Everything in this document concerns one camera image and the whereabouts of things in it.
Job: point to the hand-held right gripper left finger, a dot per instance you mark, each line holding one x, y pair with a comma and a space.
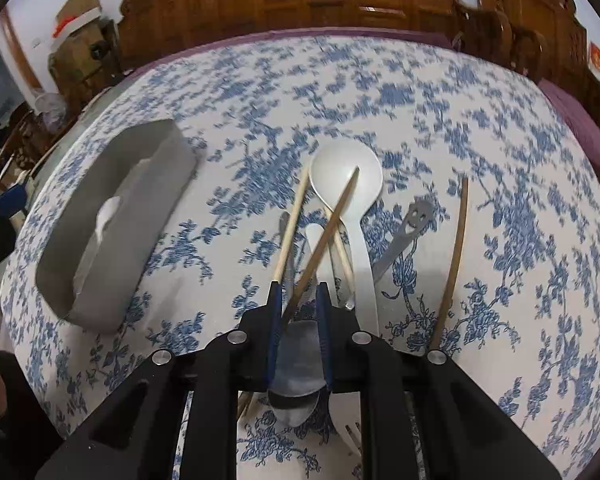
275, 320

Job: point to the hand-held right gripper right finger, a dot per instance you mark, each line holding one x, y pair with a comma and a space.
324, 320

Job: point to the metal spoon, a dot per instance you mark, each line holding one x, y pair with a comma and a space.
297, 355

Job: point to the light wooden chopstick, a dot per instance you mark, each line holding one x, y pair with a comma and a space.
292, 225
342, 255

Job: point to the brown wooden chopstick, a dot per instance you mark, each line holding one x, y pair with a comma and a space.
330, 225

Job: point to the metal fork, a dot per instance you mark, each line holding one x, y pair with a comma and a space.
344, 422

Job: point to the grey metal tray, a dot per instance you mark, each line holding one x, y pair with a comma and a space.
145, 220

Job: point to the dark bamboo chopstick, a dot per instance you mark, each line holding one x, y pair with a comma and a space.
457, 250

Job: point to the large white plastic spoon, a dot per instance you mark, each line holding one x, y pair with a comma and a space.
340, 165

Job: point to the small white spoon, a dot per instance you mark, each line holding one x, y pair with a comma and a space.
107, 212

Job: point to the clear plastic bag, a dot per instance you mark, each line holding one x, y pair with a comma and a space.
50, 105

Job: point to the large brown cardboard box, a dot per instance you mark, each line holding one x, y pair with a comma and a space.
77, 67

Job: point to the cardboard box with red tape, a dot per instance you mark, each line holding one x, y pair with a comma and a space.
80, 7

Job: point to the blue floral tablecloth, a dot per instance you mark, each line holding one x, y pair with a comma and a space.
430, 110

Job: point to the long purple seat cushion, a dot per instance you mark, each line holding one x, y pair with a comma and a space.
420, 35

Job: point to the carved wooden bench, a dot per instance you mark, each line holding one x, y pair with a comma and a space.
330, 0

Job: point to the short purple seat cushion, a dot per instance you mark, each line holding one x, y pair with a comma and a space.
590, 130

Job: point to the carved wooden armchair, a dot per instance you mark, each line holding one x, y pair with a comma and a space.
525, 10

